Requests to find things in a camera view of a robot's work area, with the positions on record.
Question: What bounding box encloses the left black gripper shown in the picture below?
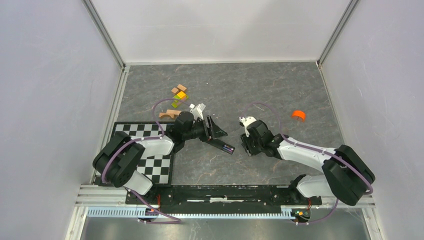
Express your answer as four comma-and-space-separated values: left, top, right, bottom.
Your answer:
183, 115, 228, 142

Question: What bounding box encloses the purple battery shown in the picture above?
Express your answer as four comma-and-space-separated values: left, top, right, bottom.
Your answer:
222, 144, 234, 154

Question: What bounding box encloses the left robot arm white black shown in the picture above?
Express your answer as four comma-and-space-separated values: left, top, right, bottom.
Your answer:
92, 111, 235, 204

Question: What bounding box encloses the orange tape roll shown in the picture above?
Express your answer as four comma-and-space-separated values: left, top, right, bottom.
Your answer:
291, 110, 306, 122

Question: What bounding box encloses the green yellow block stack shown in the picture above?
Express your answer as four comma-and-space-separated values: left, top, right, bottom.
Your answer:
171, 91, 189, 108

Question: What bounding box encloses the tan wooden block pair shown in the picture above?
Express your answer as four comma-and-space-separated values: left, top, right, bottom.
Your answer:
171, 84, 187, 95

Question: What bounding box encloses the black white checkerboard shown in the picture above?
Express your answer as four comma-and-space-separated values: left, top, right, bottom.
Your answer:
111, 121, 175, 186

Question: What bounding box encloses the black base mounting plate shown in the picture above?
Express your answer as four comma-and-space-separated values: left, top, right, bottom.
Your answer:
143, 184, 322, 214

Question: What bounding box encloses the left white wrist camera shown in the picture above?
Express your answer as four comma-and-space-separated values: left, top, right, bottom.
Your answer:
189, 103, 206, 121

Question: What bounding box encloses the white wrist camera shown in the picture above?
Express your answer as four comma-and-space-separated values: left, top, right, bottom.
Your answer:
189, 103, 206, 121
239, 116, 257, 137

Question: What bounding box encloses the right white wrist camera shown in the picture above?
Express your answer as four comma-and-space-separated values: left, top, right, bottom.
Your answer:
239, 116, 257, 137

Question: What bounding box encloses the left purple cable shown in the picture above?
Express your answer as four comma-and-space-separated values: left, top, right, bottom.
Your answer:
100, 98, 195, 185

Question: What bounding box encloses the aluminium slotted cable duct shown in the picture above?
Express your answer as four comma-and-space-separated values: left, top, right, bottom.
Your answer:
86, 206, 299, 220

